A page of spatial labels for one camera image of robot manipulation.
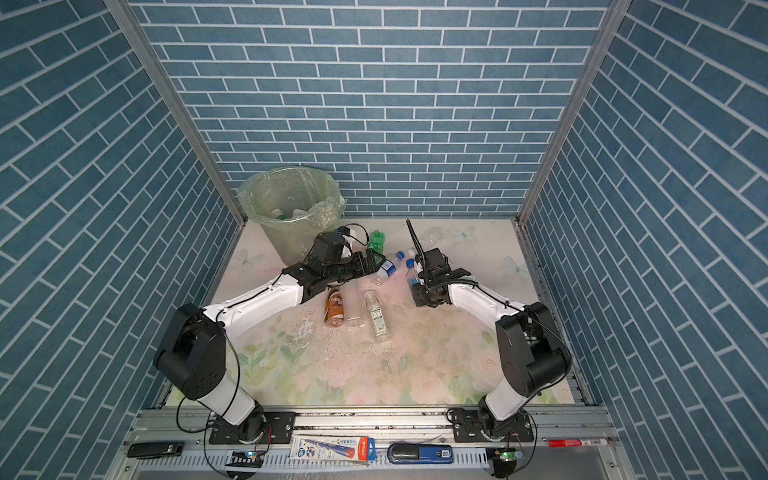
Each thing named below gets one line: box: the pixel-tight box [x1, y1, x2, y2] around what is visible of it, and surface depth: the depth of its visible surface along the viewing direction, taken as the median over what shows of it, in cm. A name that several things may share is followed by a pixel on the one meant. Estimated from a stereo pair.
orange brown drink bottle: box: [324, 281, 345, 327], surface depth 92 cm
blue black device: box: [387, 443, 454, 464], surface depth 69 cm
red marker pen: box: [548, 439, 610, 447], surface depth 72 cm
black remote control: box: [127, 442, 185, 459], surface depth 69 cm
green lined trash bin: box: [237, 166, 346, 266], surface depth 98 cm
